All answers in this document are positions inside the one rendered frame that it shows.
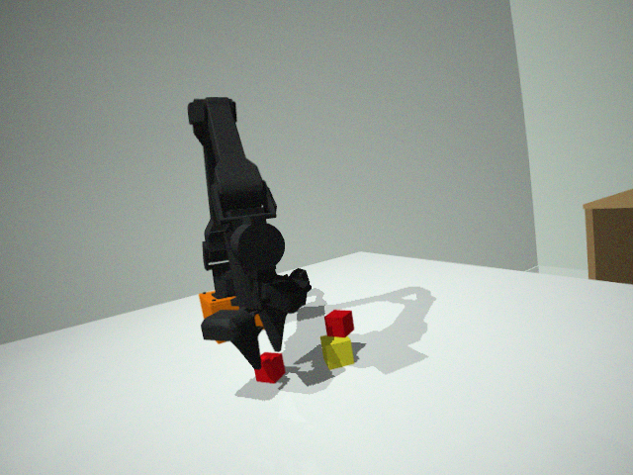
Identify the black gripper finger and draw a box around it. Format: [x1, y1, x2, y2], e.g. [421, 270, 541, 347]
[232, 326, 263, 370]
[258, 309, 288, 352]

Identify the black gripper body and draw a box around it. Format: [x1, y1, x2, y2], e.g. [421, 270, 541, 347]
[201, 264, 276, 342]

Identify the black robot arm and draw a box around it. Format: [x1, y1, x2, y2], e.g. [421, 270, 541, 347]
[188, 97, 312, 314]

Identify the red cube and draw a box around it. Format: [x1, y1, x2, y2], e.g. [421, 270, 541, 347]
[254, 352, 285, 383]
[324, 310, 355, 337]

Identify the yellow cube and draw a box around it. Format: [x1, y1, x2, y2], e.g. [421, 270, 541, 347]
[320, 335, 355, 370]

